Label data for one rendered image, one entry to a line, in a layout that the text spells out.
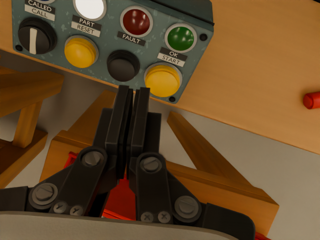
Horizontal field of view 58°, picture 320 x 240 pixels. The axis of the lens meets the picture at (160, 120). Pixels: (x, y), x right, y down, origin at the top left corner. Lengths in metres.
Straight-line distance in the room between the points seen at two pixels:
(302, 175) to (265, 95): 1.20
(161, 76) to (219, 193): 0.24
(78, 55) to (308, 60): 0.22
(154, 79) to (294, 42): 0.15
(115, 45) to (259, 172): 1.21
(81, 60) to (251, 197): 0.32
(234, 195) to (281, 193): 1.04
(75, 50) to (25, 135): 0.80
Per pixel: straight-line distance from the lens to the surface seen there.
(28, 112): 1.00
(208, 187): 0.43
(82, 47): 0.24
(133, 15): 0.22
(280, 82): 0.31
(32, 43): 0.25
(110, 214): 0.29
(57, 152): 0.40
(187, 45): 0.23
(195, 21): 0.23
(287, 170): 1.45
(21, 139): 1.03
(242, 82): 0.30
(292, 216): 1.56
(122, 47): 0.24
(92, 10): 0.23
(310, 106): 0.32
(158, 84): 0.24
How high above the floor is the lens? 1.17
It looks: 77 degrees down
